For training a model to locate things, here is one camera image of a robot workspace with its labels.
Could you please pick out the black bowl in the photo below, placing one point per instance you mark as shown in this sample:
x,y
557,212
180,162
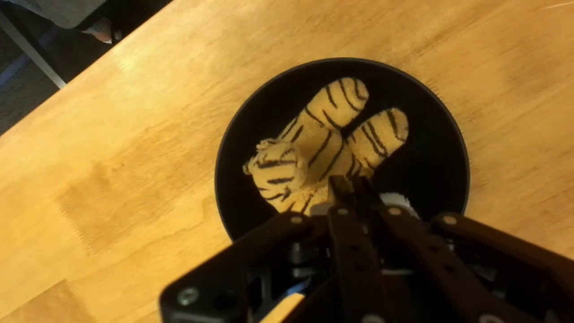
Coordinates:
x,y
431,162

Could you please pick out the tiger plush toy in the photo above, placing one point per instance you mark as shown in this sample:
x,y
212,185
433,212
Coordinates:
x,y
311,144

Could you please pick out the gray metal bar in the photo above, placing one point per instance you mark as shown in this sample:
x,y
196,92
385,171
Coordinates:
x,y
33,50

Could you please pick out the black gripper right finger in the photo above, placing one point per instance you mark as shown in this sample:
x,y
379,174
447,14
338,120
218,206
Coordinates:
x,y
431,262

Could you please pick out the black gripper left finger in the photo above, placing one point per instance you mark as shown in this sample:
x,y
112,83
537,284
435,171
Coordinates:
x,y
347,251

